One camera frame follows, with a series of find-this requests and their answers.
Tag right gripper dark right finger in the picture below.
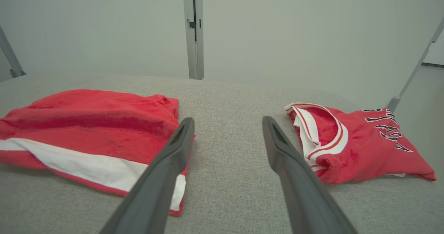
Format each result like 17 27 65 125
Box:
262 116 358 234

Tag grey slanted support strut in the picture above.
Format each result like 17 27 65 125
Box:
0 25 27 79
386 17 444 114

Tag red white-trimmed basketball jersey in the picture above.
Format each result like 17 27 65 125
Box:
284 102 437 185

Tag red shorts with white stripe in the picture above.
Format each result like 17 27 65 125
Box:
0 89 196 217

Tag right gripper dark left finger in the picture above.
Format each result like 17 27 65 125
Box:
99 117 196 234

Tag grey fabric sofa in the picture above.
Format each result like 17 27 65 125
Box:
0 73 444 234

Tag grey partition post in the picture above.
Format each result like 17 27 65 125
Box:
182 0 204 80

